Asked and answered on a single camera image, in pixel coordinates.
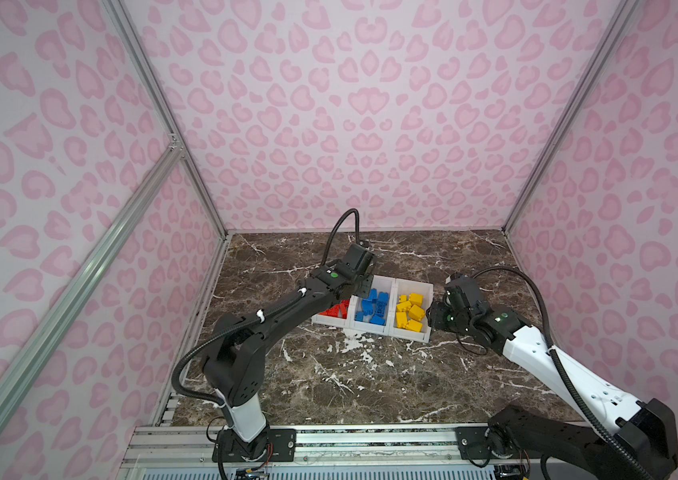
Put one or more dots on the diagonal aluminium frame bar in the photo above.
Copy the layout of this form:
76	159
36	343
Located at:
25	368

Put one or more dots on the corner frame post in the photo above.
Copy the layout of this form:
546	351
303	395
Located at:
135	50
617	28

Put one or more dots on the blue studded brick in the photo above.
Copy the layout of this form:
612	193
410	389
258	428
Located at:
380	309

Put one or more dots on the white right bin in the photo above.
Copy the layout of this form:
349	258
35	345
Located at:
404	289

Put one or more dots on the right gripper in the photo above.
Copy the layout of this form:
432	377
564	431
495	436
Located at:
435	312

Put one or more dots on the right corner frame post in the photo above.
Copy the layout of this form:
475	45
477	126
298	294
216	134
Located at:
617	28

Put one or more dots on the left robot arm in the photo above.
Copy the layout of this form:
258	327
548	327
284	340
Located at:
234	363

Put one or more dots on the lone blue brick front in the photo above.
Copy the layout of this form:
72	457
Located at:
383	297

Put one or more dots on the red square brick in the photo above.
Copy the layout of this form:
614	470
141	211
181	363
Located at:
344	307

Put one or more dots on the blue brick tall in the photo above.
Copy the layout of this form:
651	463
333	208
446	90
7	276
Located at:
367	307

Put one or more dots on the long yellow brick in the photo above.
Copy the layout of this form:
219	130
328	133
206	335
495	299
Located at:
414	326

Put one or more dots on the lone yellow brick front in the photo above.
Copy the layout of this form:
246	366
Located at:
401	320

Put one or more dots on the white left bin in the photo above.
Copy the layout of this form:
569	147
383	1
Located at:
320	288

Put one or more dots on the white bin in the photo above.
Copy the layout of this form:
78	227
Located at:
320	288
381	284
404	289

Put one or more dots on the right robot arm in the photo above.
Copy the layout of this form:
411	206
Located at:
624	438

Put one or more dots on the left corner frame post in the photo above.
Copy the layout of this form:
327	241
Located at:
135	50

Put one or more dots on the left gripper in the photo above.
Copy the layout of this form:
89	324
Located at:
367	283

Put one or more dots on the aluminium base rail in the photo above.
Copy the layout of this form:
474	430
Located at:
382	451

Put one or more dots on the white middle bin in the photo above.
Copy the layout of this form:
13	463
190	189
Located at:
381	284

